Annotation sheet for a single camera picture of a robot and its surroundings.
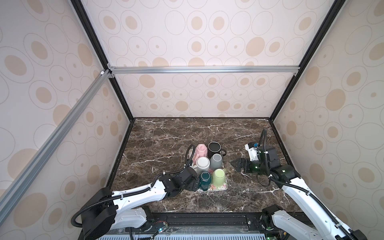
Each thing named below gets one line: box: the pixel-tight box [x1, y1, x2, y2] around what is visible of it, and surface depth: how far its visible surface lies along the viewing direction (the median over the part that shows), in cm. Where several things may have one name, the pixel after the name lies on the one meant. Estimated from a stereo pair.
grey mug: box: [209, 153, 224, 171], surface depth 88 cm
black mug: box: [207, 141, 227, 159], surface depth 94 cm
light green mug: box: [212, 168, 226, 188], surface depth 83 cm
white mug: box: [191, 156, 211, 175], surface depth 88 cm
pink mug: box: [193, 143, 208, 166], surface depth 91 cm
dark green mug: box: [199, 171, 212, 192], surface depth 79 cm
